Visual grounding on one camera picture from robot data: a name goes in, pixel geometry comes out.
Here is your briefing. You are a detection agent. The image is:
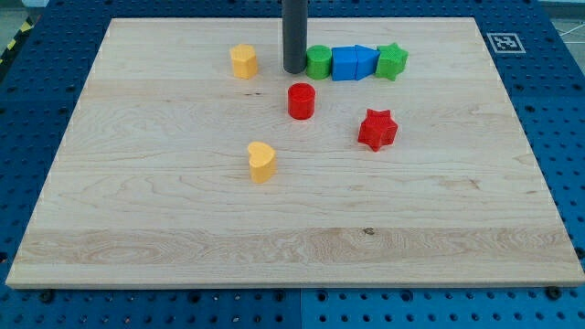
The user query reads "green cylinder block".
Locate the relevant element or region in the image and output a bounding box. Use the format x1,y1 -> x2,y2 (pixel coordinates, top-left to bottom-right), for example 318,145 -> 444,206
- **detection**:
305,45 -> 333,80

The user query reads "yellow heart block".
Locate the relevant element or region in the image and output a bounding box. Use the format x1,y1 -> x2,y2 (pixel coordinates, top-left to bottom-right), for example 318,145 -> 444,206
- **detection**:
248,142 -> 277,184

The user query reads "red star block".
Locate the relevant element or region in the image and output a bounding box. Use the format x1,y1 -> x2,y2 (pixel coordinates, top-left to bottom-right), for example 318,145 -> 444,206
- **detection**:
357,109 -> 399,152

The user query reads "blue cube block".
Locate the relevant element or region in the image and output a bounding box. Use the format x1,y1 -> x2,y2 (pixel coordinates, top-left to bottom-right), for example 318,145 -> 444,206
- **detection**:
332,47 -> 357,80

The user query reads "yellow hexagon block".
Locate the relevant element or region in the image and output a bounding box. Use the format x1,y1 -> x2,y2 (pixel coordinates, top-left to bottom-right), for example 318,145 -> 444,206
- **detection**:
229,44 -> 258,79

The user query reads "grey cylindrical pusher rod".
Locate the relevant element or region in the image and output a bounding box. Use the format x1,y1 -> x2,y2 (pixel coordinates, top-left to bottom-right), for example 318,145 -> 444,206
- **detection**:
282,0 -> 308,74

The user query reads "red cylinder block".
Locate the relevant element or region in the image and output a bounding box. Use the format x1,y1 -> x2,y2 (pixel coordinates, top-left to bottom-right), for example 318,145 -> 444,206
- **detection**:
288,82 -> 316,120

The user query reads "green star block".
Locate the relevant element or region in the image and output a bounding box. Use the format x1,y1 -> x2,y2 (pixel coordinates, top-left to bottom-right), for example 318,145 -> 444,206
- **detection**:
375,43 -> 409,81

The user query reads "white fiducial marker tag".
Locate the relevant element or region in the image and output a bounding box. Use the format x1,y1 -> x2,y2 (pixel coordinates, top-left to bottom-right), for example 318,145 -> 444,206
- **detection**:
486,32 -> 526,54

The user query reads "light wooden board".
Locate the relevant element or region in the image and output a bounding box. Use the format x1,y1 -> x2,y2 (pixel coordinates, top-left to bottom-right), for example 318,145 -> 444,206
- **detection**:
6,17 -> 584,289

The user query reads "blue triangle block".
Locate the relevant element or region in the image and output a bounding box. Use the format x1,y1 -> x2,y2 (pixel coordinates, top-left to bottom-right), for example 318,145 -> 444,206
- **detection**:
355,45 -> 380,80

